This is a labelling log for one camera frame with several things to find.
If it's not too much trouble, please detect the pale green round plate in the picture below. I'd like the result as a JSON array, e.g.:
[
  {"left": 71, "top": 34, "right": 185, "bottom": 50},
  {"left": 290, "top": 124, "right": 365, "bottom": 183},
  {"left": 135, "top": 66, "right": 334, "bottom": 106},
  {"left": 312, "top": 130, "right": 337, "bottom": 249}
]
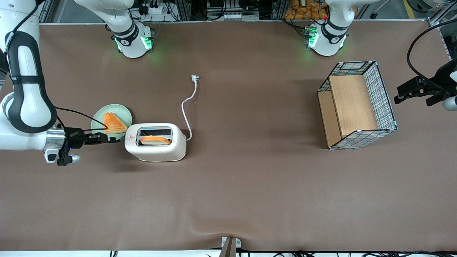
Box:
[{"left": 91, "top": 104, "right": 132, "bottom": 142}]

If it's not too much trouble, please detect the aluminium frame profile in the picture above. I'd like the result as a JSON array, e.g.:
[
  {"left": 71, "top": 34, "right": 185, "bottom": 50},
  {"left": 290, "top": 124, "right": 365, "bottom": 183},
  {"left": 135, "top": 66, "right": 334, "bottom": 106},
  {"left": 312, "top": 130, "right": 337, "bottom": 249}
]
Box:
[
  {"left": 37, "top": 0, "right": 54, "bottom": 24},
  {"left": 427, "top": 0, "right": 457, "bottom": 27}
]

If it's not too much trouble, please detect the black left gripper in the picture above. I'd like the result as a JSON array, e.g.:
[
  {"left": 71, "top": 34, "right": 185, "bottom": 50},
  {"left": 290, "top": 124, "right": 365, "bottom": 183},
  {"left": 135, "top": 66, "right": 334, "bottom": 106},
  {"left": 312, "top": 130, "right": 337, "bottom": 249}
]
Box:
[{"left": 394, "top": 58, "right": 457, "bottom": 107}]

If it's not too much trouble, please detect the white two-slot toaster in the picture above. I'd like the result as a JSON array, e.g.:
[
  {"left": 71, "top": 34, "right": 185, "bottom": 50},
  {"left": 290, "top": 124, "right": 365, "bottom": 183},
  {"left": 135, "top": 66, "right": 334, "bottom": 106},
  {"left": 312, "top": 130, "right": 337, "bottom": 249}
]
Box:
[{"left": 121, "top": 123, "right": 187, "bottom": 162}]

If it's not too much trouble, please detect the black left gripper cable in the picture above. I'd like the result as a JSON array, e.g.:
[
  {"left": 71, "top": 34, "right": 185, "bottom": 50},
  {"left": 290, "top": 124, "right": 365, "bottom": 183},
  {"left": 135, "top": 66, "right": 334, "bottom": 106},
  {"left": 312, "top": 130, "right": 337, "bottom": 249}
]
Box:
[{"left": 407, "top": 19, "right": 457, "bottom": 91}]

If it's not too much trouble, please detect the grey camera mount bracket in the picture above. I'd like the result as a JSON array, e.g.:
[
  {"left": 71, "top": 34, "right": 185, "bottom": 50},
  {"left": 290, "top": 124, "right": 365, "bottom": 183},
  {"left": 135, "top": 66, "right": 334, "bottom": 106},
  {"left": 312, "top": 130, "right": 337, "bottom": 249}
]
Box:
[{"left": 220, "top": 237, "right": 242, "bottom": 257}]

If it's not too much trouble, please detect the white terminal block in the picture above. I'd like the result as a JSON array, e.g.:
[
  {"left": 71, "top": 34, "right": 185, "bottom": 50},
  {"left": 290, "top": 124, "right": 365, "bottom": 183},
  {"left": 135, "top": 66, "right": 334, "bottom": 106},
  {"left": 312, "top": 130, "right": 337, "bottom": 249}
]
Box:
[{"left": 206, "top": 12, "right": 260, "bottom": 21}]

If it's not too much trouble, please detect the wire basket with wooden panels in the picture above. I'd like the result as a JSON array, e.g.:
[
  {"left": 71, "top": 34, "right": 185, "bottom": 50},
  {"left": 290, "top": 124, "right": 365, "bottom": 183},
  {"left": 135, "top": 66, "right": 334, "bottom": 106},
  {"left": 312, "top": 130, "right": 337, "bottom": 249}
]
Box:
[{"left": 317, "top": 60, "right": 398, "bottom": 150}]

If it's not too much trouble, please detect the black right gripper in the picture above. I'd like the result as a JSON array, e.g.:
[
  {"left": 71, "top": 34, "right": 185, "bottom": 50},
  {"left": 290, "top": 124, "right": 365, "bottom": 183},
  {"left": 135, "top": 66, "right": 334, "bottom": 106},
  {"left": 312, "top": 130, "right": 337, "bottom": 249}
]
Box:
[{"left": 56, "top": 127, "right": 120, "bottom": 167}]

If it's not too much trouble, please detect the bag of orange buns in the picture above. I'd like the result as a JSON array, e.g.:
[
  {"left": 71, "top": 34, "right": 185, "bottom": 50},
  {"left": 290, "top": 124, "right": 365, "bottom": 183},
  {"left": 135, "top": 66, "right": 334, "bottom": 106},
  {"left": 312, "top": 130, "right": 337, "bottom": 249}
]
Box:
[{"left": 285, "top": 0, "right": 329, "bottom": 20}]

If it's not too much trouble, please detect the brown table cloth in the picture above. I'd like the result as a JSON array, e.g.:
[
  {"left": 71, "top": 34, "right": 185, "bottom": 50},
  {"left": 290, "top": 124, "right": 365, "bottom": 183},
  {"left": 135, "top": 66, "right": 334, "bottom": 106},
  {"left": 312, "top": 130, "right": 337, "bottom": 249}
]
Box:
[{"left": 0, "top": 20, "right": 457, "bottom": 252}]

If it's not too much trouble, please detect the white power strip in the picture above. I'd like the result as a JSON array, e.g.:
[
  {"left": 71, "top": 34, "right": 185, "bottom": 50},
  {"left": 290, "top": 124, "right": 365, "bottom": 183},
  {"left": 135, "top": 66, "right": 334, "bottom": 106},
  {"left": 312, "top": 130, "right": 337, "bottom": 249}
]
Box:
[{"left": 140, "top": 0, "right": 172, "bottom": 15}]

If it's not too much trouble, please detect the white toaster power cord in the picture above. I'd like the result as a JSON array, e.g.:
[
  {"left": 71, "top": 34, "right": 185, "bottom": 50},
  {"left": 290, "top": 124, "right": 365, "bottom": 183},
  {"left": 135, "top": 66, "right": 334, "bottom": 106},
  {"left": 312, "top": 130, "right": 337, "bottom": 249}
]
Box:
[{"left": 181, "top": 74, "right": 200, "bottom": 141}]

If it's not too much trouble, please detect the triangular golden pastry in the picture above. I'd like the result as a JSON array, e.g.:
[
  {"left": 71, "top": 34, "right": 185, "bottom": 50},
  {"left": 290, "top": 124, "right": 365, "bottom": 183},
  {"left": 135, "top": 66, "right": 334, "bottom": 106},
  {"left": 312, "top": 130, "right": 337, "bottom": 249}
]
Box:
[{"left": 103, "top": 112, "right": 128, "bottom": 134}]

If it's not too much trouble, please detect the toast slice in toaster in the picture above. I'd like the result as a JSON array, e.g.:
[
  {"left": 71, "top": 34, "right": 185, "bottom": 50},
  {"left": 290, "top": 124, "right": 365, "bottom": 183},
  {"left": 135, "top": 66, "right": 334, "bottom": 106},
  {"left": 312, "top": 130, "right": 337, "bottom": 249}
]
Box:
[{"left": 140, "top": 136, "right": 171, "bottom": 145}]

